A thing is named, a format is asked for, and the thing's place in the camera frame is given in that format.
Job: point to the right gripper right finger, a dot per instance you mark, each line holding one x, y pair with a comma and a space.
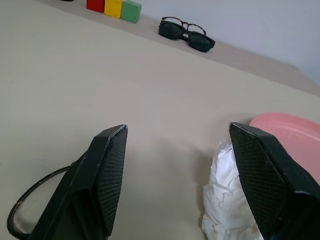
275, 185

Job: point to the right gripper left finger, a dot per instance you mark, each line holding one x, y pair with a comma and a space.
82, 195

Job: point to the crumpled white tissue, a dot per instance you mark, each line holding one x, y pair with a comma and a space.
222, 200

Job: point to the pink plate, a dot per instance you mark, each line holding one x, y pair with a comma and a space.
295, 130

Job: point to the tortoiseshell round glasses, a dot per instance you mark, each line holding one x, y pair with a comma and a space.
11, 215

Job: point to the black sunglasses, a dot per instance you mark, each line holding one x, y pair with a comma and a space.
200, 42

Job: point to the tortoiseshell square glasses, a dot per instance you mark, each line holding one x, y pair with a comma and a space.
193, 26

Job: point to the yellow block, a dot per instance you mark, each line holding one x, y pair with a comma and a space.
113, 8

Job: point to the green block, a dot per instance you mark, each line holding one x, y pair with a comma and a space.
131, 11

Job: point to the red block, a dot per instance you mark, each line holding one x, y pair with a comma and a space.
95, 5

